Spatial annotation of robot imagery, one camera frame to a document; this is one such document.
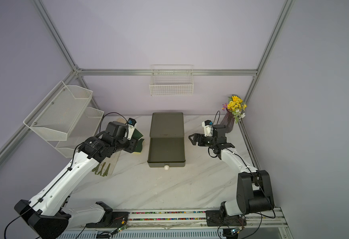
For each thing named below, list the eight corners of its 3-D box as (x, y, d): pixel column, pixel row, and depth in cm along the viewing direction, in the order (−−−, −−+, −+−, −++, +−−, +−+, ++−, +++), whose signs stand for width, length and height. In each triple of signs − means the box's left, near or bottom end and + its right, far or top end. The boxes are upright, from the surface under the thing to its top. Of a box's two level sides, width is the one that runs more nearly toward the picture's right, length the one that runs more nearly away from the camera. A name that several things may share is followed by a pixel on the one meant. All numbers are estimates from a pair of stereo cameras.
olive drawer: (151, 179, 89) (145, 165, 74) (154, 154, 100) (150, 137, 85) (184, 179, 89) (185, 165, 74) (184, 154, 100) (184, 137, 85)
